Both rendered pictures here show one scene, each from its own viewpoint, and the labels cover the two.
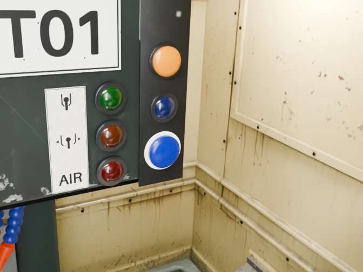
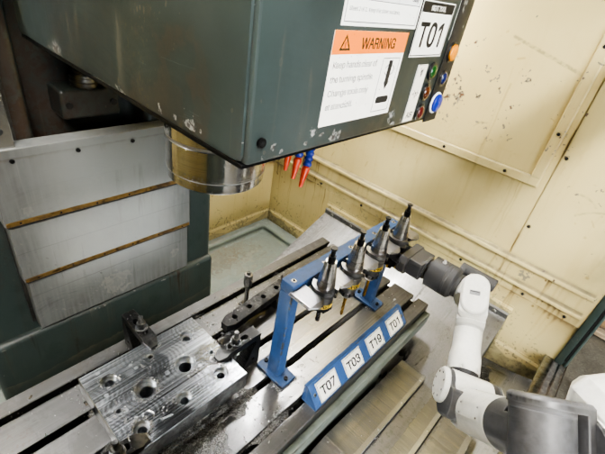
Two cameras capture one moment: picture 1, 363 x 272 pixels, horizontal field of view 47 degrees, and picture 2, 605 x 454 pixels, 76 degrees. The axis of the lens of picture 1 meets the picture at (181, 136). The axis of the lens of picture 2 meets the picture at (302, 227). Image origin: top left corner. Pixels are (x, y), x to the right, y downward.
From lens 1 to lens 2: 50 cm
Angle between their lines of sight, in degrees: 23
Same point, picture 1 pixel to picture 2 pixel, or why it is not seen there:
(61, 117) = (418, 80)
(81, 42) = (436, 40)
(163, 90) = (446, 68)
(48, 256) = (204, 209)
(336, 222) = (403, 174)
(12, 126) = (404, 84)
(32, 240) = (194, 196)
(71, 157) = (412, 103)
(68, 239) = not seen: hidden behind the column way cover
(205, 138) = not seen: hidden behind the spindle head
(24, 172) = (399, 109)
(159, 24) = (456, 31)
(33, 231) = not seen: hidden behind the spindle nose
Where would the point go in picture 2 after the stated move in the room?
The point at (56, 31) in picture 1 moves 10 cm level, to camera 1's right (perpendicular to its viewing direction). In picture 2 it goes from (432, 33) to (488, 41)
